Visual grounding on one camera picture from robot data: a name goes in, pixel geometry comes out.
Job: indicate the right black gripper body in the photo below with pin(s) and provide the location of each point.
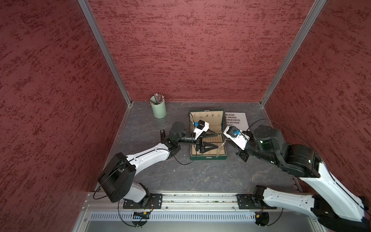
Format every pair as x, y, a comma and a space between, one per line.
243, 153

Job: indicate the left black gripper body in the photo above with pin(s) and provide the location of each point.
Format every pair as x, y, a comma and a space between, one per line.
198, 144

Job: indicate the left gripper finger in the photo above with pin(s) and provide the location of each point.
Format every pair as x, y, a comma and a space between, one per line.
206, 147
209, 133

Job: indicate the green jewelry box beige lining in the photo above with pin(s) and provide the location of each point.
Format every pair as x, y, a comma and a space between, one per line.
216, 119

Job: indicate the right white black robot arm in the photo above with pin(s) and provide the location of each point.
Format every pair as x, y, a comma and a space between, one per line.
333, 205

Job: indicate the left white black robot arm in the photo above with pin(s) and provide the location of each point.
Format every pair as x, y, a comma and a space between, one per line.
117, 177

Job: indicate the white printed paper sheet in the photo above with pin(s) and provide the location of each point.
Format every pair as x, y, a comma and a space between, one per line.
237, 119

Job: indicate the mint green pencil cup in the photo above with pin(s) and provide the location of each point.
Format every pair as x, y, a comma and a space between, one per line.
159, 110

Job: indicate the coloured pencils bundle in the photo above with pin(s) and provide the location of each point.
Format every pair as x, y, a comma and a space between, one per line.
158, 98

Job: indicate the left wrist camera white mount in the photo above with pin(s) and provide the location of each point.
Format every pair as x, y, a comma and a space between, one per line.
199, 128

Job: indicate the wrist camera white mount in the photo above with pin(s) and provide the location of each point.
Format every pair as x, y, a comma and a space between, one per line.
238, 137
199, 128

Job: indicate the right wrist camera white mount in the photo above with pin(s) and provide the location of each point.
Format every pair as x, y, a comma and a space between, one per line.
238, 137

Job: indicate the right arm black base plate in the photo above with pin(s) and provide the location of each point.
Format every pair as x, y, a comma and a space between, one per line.
252, 201

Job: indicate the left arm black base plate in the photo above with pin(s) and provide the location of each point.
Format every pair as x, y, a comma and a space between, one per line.
151, 201

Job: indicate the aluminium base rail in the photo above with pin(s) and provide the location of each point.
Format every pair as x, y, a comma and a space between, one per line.
180, 201

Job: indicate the right aluminium corner post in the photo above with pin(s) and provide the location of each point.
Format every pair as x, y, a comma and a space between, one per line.
298, 40

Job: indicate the aluminium corner post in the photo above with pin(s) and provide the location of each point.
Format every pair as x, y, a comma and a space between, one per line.
89, 15
298, 40

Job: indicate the left aluminium corner post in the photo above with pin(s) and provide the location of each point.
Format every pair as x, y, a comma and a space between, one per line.
89, 15

